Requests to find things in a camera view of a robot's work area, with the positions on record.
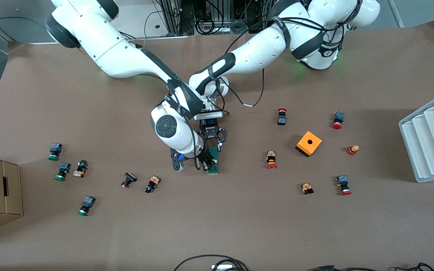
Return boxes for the green load switch white handle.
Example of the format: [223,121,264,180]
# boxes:
[207,146,220,175]

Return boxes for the black square pushbutton red terminals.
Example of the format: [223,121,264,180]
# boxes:
[121,172,138,189]

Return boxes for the red mushroom pushbutton blue block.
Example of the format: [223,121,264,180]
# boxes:
[332,111,345,130]
[336,175,352,196]

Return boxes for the green mushroom pushbutton blue block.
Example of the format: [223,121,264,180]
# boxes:
[48,143,63,161]
[77,196,96,216]
[55,163,71,181]

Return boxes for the white board panel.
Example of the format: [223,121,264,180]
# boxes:
[118,0,191,38]

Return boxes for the white ribbed plastic tray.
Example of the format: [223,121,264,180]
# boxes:
[399,90,434,183]

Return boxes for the black selector switch orange block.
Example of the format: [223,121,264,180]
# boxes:
[73,160,88,178]
[145,175,161,194]

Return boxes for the black looped cable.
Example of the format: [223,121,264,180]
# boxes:
[174,255,249,271]

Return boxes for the orange button enclosure box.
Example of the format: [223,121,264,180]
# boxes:
[295,131,322,158]

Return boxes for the black cable coil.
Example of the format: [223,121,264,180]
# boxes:
[196,17,214,35]
[231,20,248,34]

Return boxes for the aluminium frame rack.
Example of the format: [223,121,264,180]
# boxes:
[160,0,278,35]

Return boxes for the black flat cable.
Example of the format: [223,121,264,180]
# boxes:
[307,265,377,271]

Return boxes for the thin green cable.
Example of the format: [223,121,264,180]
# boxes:
[0,16,50,23]

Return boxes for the black curly cable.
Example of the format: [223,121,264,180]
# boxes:
[394,263,434,271]

